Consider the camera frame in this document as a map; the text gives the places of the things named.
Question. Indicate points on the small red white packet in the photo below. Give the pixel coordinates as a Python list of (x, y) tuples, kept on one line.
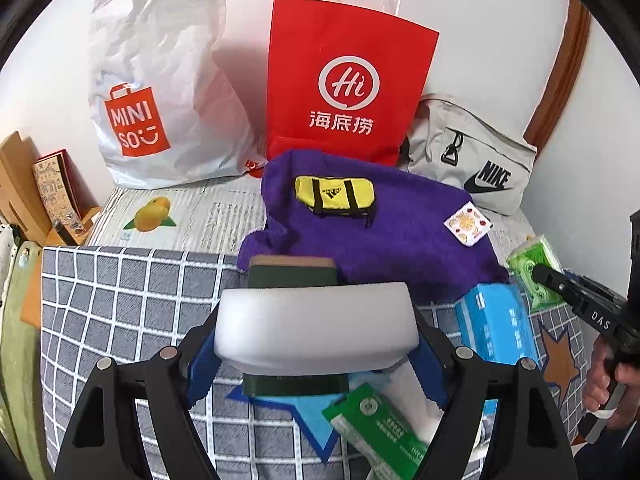
[(253, 167)]

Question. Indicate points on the fruit print bedsheet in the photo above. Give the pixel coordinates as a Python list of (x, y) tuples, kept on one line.
[(210, 215)]

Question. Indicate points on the green white packet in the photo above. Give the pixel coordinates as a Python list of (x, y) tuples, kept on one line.
[(380, 425)]

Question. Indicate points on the person's right hand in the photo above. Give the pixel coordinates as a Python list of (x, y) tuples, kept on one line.
[(622, 390)]

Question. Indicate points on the purple towel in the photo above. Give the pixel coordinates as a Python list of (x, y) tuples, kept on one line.
[(400, 245)]

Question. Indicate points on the white sponge block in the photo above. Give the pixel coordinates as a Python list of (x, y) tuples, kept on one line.
[(315, 325)]

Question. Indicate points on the grey sling bag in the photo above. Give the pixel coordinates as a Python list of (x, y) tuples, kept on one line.
[(480, 150)]

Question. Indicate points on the olive green cloth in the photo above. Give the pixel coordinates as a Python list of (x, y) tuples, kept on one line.
[(12, 350)]

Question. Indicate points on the red paper bag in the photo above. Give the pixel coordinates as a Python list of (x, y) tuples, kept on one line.
[(350, 50)]

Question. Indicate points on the blue tissue pack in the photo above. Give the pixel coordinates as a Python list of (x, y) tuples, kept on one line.
[(495, 320)]

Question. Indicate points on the grey grid print blanket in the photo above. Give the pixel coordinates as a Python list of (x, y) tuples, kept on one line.
[(130, 300)]

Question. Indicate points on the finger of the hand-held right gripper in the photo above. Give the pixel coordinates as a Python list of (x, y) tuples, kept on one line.
[(552, 282)]

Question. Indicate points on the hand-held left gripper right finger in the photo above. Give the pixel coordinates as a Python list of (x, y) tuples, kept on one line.
[(431, 375)]

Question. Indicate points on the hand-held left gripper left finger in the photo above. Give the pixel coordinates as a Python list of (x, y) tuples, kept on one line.
[(204, 375)]

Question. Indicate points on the illustrated book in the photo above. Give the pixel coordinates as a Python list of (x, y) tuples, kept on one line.
[(55, 185)]

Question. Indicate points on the green tissue pack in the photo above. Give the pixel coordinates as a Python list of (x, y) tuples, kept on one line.
[(530, 270)]

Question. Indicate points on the dark green tin box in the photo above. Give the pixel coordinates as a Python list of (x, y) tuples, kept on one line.
[(292, 272)]

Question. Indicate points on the small fruit print sachet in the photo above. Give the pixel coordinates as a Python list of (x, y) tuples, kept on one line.
[(467, 222)]

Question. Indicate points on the white plastic shopping bag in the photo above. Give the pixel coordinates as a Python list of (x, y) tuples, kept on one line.
[(155, 60)]

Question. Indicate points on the brown cardboard box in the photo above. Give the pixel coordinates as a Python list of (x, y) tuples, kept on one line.
[(15, 180)]

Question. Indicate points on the brown wooden frame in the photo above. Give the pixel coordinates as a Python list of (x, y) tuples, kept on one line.
[(562, 75)]

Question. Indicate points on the yellow miniature duffel bag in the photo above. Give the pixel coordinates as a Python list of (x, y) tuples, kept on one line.
[(332, 197)]

